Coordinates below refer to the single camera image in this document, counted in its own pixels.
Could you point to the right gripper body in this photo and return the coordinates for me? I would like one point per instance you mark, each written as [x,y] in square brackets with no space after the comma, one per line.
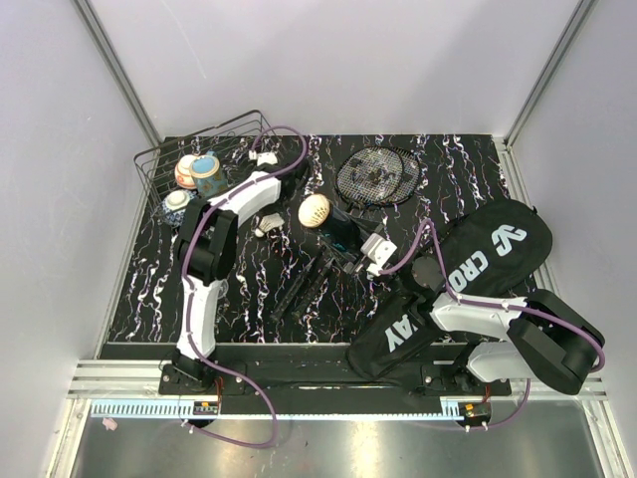
[367,243]

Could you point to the black shuttlecock tube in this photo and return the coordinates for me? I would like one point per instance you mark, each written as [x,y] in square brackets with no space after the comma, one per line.
[333,226]

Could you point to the white shuttlecock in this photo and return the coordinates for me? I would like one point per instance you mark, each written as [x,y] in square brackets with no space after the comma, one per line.
[267,223]

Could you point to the black racket bag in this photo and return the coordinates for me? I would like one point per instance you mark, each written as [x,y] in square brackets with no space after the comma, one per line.
[485,253]

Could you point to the clear tube lid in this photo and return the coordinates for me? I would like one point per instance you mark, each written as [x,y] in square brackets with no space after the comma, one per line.
[223,288]

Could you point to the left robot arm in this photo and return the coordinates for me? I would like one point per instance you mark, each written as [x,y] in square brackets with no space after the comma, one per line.
[206,251]

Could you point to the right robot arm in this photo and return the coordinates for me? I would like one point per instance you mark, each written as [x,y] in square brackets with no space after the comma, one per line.
[537,336]

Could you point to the badminton racket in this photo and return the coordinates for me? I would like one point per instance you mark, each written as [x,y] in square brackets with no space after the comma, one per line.
[368,176]
[398,184]

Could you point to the blue butterfly mug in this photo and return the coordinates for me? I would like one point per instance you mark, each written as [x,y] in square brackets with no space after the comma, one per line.
[208,175]

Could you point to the blue patterned bowl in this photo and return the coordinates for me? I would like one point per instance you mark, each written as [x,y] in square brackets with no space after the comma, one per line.
[173,206]

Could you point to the orange white bowl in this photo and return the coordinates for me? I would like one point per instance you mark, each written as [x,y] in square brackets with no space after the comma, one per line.
[182,172]

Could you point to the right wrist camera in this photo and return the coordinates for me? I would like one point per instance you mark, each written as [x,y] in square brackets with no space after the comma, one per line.
[378,251]

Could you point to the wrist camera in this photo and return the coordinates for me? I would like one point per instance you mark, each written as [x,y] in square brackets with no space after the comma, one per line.
[262,158]
[378,251]

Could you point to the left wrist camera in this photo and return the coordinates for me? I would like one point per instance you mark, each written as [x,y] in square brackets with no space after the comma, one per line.
[262,158]

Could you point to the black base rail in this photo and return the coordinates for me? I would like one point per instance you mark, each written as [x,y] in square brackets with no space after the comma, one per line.
[316,381]

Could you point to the wire dish rack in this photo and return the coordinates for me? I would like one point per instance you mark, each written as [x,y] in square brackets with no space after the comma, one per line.
[230,140]

